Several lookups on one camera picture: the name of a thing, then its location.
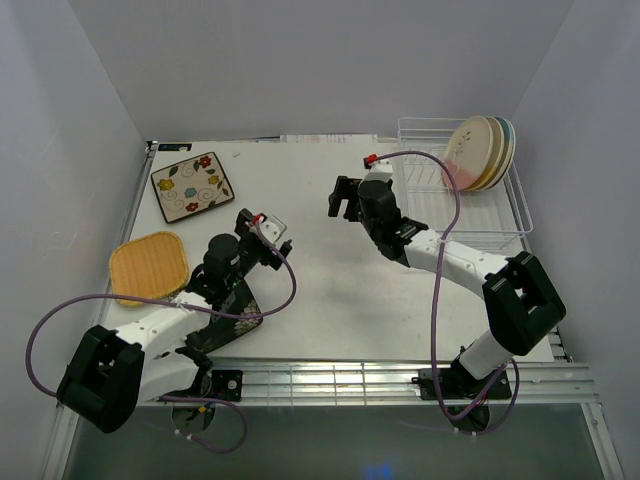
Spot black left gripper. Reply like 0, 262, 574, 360
227, 209, 290, 288

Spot cream and pink round plate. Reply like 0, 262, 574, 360
442, 116, 493, 191

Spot cream and yellow round plate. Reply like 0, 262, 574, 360
476, 117, 505, 190

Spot cream and blue round plate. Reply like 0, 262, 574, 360
493, 117, 516, 187

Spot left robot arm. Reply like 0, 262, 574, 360
56, 209, 292, 433

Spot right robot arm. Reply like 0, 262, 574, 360
328, 176, 566, 399

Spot black floral square plate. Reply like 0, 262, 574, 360
186, 280, 263, 354

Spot papers at table back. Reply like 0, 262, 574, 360
279, 133, 378, 145

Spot square floral cream plate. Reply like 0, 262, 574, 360
150, 151, 235, 224

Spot yellow woven square mat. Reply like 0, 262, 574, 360
109, 231, 190, 300

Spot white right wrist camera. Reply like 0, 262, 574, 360
362, 154, 393, 184

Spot white wire dish rack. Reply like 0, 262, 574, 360
395, 117, 534, 250

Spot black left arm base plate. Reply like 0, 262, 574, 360
200, 370, 244, 402

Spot aluminium table frame rail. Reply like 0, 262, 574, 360
57, 362, 601, 409

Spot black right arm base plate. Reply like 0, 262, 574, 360
411, 367, 520, 436

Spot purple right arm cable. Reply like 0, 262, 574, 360
374, 151, 521, 437

